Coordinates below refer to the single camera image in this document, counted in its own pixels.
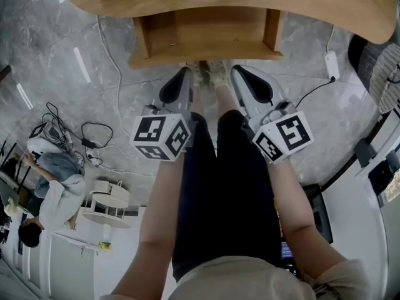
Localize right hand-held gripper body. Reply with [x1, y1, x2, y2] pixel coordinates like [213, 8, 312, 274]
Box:
[241, 100, 315, 166]

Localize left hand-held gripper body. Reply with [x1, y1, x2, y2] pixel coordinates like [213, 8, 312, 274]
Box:
[129, 104, 198, 163]

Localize person's left forearm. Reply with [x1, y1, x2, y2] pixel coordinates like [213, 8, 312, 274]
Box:
[109, 154, 186, 300]

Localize person's right forearm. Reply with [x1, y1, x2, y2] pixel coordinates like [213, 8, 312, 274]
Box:
[267, 157, 348, 283]

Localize person's left leg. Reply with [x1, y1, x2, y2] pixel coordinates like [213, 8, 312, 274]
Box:
[189, 81, 206, 115]

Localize person's leg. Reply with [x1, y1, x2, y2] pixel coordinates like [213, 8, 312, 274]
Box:
[214, 82, 246, 117]
[189, 81, 206, 115]

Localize person's right leg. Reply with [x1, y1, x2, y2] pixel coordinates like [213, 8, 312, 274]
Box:
[214, 82, 246, 117]

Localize person's left beige shoe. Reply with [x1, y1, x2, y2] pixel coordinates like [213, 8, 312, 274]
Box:
[179, 60, 204, 87]

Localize person's beige shoe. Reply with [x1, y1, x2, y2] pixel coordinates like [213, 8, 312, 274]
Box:
[179, 60, 204, 87]
[206, 59, 233, 88]

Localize person's right beige shoe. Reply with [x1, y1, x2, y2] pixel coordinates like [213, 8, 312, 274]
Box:
[206, 59, 233, 88]

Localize white power strip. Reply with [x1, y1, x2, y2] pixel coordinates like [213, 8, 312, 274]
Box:
[323, 50, 341, 81]
[84, 148, 104, 168]

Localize dark grey box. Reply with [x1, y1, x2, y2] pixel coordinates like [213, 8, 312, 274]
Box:
[354, 137, 378, 168]

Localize person's black shorts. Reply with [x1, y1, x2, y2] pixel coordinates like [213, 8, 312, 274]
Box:
[171, 109, 284, 283]

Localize white round side table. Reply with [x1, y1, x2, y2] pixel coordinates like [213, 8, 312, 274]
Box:
[82, 179, 133, 230]

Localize black box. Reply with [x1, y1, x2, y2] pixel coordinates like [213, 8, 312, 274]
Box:
[367, 159, 396, 196]

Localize grey woven basket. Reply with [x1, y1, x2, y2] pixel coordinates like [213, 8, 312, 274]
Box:
[347, 34, 400, 115]

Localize white rounded appliance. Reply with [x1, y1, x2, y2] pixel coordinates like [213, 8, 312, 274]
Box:
[26, 122, 74, 156]

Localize person's light grey shirt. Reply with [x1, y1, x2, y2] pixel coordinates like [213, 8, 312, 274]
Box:
[99, 254, 376, 300]

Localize white cabinet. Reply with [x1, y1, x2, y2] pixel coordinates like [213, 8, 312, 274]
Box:
[49, 231, 98, 298]

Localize white power cable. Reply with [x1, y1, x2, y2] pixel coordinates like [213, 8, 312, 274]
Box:
[96, 16, 157, 158]
[326, 23, 336, 53]

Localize black power cable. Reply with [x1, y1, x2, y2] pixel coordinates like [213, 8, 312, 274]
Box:
[295, 76, 337, 111]

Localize tangled black cables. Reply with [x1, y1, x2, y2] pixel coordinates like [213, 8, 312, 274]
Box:
[42, 101, 74, 151]

